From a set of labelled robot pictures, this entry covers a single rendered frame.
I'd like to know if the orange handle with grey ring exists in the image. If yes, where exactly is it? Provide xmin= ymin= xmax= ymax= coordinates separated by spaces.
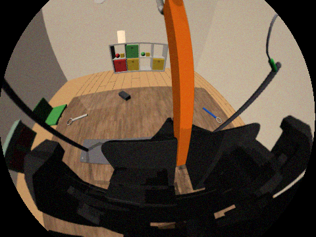
xmin=157 ymin=0 xmax=195 ymax=166

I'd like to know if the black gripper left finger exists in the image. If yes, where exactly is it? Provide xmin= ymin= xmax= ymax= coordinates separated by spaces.
xmin=101 ymin=118 xmax=178 ymax=186

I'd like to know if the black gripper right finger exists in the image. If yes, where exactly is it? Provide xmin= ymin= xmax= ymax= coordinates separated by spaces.
xmin=185 ymin=122 xmax=261 ymax=190

